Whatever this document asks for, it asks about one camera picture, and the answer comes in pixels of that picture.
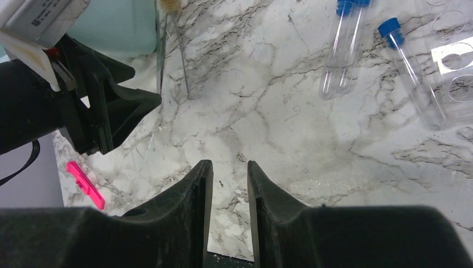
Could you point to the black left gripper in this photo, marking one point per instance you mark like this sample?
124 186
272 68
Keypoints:
40 93

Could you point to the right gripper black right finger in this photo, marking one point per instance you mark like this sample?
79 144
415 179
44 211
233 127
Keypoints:
287 233

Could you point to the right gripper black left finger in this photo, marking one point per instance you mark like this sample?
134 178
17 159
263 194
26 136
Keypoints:
169 230

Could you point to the pink highlighter marker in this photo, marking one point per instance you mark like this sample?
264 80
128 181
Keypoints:
86 186

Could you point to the teal plastic bin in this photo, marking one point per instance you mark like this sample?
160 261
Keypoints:
121 29

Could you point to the blue capped test tube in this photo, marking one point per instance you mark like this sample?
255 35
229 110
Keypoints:
335 61
412 75
352 26

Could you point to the clear plastic test tube rack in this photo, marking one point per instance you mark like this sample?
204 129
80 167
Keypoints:
447 27

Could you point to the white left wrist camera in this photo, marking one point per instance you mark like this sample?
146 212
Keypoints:
29 28

